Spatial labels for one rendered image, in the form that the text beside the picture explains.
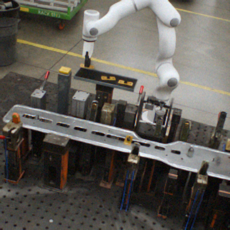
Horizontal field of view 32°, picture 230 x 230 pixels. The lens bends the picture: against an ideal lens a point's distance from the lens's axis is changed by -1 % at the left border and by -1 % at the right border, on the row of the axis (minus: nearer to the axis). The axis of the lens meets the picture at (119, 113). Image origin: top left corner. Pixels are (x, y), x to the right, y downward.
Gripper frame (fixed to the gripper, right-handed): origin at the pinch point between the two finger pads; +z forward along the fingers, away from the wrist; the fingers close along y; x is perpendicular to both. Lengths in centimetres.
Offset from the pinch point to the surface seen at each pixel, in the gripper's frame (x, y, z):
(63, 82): -13.6, 1.5, 15.2
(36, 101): -25.8, 18.0, 21.1
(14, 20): -117, -206, 66
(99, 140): 16, 42, 24
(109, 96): 15.8, 5.1, 17.7
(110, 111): 18.3, 23.3, 15.9
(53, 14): -102, -329, 99
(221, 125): 80, 28, 11
